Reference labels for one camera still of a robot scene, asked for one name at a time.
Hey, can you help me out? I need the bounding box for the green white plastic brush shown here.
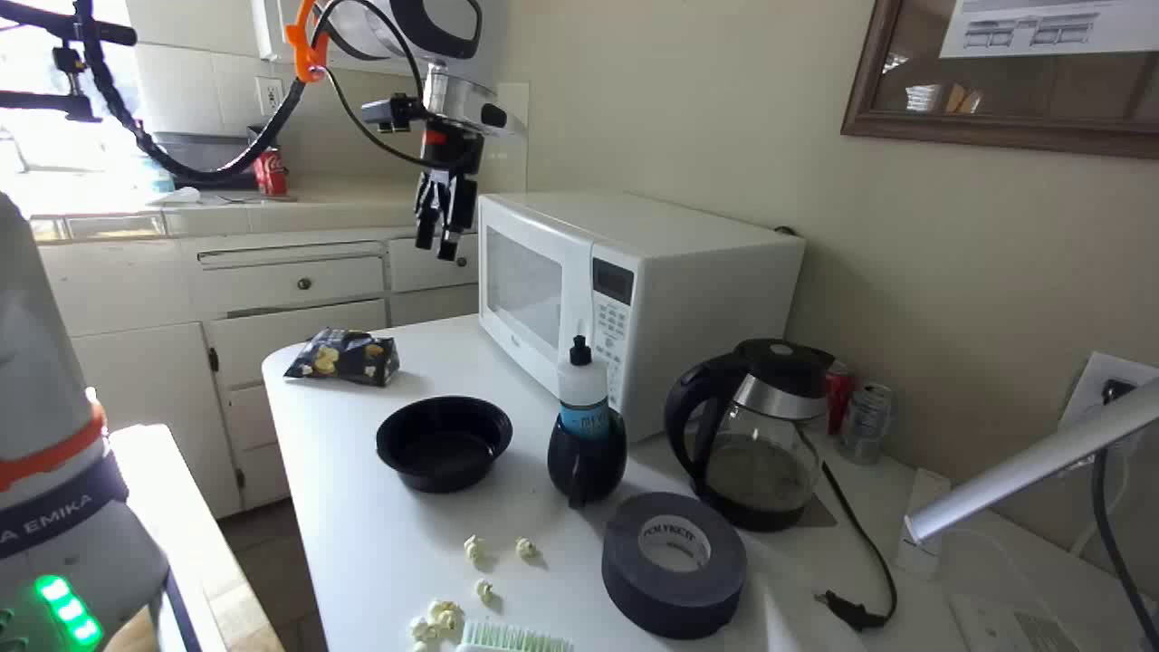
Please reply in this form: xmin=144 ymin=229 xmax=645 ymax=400
xmin=457 ymin=622 xmax=574 ymax=652

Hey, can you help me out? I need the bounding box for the white kitchen cabinet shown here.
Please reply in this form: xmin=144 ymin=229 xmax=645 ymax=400
xmin=40 ymin=229 xmax=480 ymax=520

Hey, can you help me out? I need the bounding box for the black and white squeeze bottle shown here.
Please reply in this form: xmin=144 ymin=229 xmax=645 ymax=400
xmin=549 ymin=337 xmax=626 ymax=508

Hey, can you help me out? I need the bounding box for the red soda can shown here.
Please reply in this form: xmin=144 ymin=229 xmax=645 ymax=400
xmin=826 ymin=369 xmax=858 ymax=436

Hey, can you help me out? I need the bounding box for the black tape roll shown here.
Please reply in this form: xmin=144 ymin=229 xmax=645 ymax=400
xmin=600 ymin=493 xmax=745 ymax=642

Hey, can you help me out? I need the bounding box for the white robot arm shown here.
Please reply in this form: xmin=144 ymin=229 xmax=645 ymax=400
xmin=283 ymin=0 xmax=507 ymax=263

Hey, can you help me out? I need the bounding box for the black kettle power cord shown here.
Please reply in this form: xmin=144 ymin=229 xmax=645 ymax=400
xmin=817 ymin=462 xmax=903 ymax=637

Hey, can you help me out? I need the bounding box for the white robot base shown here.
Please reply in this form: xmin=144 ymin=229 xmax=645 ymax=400
xmin=0 ymin=197 xmax=168 ymax=652

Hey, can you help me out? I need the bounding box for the silver soda can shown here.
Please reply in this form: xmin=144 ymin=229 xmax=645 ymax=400
xmin=836 ymin=381 xmax=894 ymax=465

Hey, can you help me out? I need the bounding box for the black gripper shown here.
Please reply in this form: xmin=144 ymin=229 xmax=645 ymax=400
xmin=418 ymin=124 xmax=485 ymax=263

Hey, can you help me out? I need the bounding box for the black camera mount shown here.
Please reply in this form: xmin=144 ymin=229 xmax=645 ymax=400
xmin=0 ymin=0 xmax=138 ymax=124

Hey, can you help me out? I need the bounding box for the popcorn cluster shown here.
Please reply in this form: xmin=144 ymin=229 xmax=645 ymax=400
xmin=411 ymin=599 xmax=463 ymax=652

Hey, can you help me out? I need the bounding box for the white wall outlet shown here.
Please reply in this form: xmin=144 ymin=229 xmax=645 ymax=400
xmin=1058 ymin=352 xmax=1159 ymax=428

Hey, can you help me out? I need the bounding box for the dark snack bag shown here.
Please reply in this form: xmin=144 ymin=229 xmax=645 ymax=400
xmin=288 ymin=330 xmax=398 ymax=387

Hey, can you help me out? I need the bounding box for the glass electric kettle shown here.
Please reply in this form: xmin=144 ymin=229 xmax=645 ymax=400
xmin=662 ymin=337 xmax=832 ymax=533

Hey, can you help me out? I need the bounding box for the popcorn piece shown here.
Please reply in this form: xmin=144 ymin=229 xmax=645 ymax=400
xmin=460 ymin=535 xmax=498 ymax=567
xmin=474 ymin=580 xmax=500 ymax=610
xmin=514 ymin=535 xmax=539 ymax=567

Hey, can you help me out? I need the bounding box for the white paper sheet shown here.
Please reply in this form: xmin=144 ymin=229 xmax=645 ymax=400
xmin=942 ymin=0 xmax=1159 ymax=60

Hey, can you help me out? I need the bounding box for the white metal bar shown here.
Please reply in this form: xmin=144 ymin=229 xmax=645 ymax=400
xmin=906 ymin=381 xmax=1159 ymax=544

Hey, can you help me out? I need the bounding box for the black plastic bowl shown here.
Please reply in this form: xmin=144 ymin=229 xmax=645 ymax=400
xmin=376 ymin=397 xmax=514 ymax=493

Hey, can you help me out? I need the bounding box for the red can on counter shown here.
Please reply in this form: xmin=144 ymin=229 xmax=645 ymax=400
xmin=253 ymin=148 xmax=289 ymax=199

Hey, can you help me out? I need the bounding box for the white microwave oven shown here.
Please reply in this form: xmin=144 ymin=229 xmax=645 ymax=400
xmin=480 ymin=194 xmax=803 ymax=441

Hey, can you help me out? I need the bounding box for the wooden framed bulletin board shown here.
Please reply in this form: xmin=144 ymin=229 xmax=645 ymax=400
xmin=844 ymin=0 xmax=1159 ymax=161

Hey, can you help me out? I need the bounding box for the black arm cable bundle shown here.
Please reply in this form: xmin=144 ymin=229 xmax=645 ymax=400
xmin=68 ymin=0 xmax=429 ymax=194

